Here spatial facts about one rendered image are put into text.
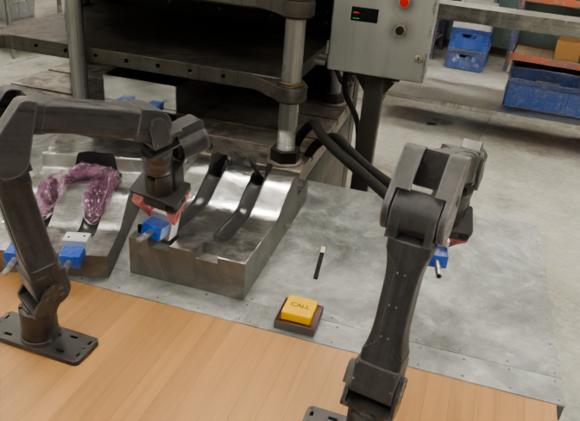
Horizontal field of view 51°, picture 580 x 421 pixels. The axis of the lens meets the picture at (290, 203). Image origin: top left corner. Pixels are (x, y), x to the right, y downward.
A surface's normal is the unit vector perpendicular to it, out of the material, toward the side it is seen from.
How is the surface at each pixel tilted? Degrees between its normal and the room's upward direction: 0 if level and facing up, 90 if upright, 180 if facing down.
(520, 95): 92
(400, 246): 78
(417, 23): 90
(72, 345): 0
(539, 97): 93
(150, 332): 0
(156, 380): 0
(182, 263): 90
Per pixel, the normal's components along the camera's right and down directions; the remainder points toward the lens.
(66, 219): 0.07, -0.64
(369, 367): -0.43, 0.18
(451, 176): -0.29, -0.32
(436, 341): 0.08, -0.88
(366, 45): -0.29, 0.42
